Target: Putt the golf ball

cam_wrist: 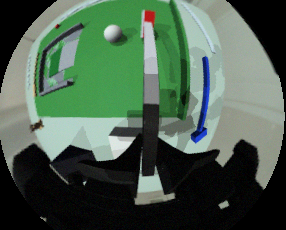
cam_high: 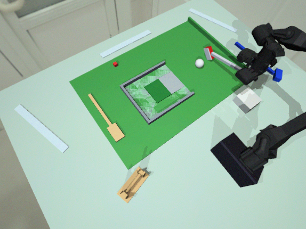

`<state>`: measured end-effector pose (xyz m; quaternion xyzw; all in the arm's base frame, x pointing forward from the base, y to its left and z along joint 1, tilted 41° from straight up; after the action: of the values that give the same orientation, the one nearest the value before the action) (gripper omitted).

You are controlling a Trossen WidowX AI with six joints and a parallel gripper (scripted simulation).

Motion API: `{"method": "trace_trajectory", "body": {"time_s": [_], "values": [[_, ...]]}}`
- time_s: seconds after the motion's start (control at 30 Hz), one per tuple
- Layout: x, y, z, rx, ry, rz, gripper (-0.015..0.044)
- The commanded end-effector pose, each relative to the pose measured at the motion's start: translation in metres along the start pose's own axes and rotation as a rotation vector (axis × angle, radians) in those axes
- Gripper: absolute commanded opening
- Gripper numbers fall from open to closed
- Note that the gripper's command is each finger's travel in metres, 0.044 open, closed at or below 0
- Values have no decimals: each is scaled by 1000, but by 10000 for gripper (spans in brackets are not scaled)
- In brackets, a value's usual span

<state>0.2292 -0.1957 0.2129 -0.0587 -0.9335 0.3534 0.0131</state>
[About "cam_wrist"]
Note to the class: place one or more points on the white golf ball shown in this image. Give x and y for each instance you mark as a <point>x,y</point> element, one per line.
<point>113,33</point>

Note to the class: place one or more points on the green flat mat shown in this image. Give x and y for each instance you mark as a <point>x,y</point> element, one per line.
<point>108,77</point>

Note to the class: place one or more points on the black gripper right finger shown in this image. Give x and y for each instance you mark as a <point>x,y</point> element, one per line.
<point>174,166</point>

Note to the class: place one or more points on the long grey bar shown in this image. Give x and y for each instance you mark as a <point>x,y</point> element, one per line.
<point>150,96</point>

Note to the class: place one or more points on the white box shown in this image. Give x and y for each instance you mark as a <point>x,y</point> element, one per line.
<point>121,137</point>

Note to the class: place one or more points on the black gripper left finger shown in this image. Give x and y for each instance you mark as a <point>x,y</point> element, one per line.
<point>124,170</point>

